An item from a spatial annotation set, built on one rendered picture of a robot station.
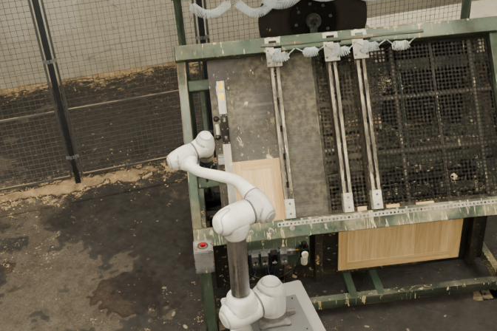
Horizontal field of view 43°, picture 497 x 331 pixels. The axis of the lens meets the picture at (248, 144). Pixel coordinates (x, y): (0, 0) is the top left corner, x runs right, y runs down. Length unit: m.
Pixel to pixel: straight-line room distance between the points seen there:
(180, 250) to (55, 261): 1.05
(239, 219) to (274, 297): 0.61
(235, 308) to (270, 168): 1.13
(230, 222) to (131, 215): 2.93
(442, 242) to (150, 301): 2.22
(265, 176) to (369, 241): 0.96
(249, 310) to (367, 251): 1.50
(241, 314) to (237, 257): 0.35
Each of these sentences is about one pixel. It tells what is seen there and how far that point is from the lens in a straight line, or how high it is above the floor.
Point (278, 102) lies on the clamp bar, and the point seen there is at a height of 1.55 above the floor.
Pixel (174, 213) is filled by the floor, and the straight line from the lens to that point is 5.86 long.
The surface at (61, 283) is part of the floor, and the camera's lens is 5.40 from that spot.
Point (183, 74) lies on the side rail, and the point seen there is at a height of 1.74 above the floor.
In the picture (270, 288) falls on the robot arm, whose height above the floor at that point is 1.02.
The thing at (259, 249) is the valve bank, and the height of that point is 0.74.
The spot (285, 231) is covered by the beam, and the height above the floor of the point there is 0.84.
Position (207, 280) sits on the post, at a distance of 4.12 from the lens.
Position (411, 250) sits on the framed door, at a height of 0.37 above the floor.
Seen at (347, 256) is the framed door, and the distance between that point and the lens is 4.71.
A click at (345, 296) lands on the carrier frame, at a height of 0.18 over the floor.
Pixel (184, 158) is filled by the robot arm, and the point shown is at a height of 1.65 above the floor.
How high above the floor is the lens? 3.44
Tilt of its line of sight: 31 degrees down
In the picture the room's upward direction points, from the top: 4 degrees counter-clockwise
